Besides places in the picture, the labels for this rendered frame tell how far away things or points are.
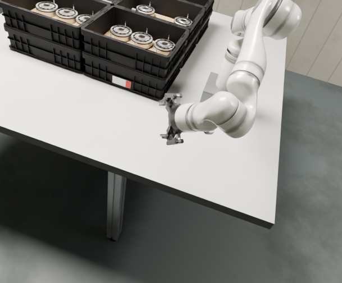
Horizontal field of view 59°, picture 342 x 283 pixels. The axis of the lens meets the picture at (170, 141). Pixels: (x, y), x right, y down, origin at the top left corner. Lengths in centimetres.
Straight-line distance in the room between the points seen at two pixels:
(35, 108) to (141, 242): 88
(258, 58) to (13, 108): 97
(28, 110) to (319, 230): 176
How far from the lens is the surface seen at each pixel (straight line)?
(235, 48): 126
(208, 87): 135
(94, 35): 135
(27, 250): 175
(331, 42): 342
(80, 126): 123
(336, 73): 358
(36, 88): 143
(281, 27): 81
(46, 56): 157
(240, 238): 187
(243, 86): 66
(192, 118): 70
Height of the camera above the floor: 155
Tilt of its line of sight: 45 degrees down
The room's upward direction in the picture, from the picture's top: 13 degrees clockwise
